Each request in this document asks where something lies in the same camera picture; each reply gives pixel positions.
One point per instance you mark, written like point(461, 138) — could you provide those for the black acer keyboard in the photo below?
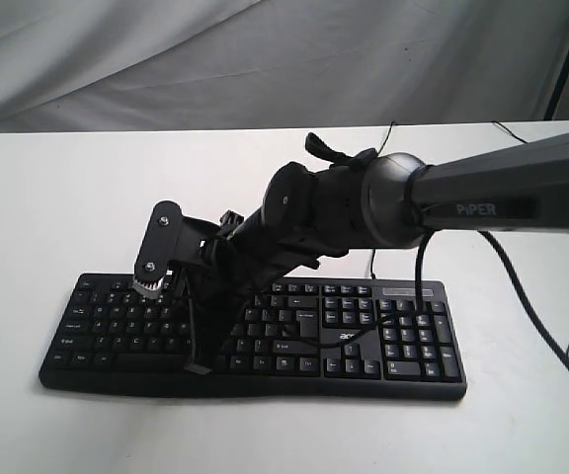
point(306, 336)

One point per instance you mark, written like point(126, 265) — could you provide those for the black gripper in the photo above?
point(241, 257)

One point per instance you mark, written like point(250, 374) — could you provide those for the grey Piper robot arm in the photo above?
point(395, 201)

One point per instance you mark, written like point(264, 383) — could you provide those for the grey backdrop cloth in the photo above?
point(171, 65)

